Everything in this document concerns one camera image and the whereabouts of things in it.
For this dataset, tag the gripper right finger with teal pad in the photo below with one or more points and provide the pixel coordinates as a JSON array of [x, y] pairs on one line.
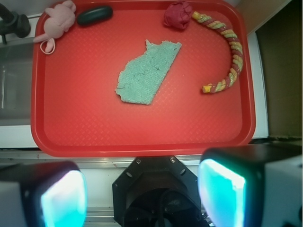
[[259, 185]]

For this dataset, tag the grey sink faucet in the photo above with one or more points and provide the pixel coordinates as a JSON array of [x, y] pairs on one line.
[[13, 23]]

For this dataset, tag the crumpled red paper ball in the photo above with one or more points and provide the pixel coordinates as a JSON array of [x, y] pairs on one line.
[[178, 15]]

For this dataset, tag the pink plush mouse toy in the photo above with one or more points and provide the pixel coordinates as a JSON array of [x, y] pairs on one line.
[[61, 19]]

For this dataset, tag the brown cardboard panel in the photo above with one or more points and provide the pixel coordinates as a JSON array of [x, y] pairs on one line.
[[280, 45]]

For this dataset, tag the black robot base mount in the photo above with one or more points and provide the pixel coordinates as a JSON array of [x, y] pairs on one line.
[[157, 192]]

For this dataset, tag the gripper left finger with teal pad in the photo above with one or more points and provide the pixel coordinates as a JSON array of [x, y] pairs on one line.
[[52, 194]]

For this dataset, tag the red plastic tray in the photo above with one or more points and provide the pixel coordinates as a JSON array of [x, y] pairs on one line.
[[75, 111]]

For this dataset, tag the twisted red yellow rope toy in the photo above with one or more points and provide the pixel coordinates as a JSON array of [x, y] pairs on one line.
[[235, 47]]

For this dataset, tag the teal terry cloth rag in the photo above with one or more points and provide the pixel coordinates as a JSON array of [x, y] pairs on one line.
[[142, 77]]

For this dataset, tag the aluminium rail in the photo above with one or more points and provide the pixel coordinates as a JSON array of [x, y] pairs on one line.
[[36, 156]]

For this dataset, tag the grey plastic sink basin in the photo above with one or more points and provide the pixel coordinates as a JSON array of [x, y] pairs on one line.
[[15, 84]]

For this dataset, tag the dark green plastic pickle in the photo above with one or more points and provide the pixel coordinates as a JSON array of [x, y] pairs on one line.
[[94, 15]]

